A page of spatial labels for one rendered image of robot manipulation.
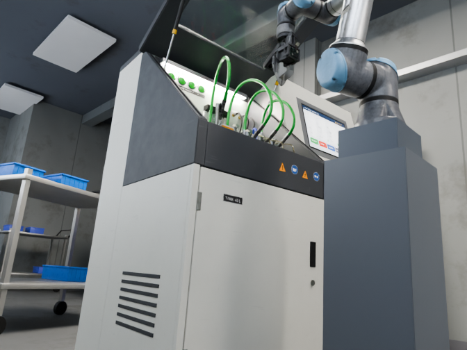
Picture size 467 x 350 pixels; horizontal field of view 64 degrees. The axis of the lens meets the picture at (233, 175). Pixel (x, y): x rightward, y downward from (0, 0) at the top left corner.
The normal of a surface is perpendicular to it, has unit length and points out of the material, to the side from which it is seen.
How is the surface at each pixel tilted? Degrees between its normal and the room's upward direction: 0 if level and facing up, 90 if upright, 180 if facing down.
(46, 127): 90
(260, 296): 90
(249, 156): 90
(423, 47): 90
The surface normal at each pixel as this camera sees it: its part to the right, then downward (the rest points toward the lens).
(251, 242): 0.63, -0.15
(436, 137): -0.71, -0.22
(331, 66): -0.93, -0.04
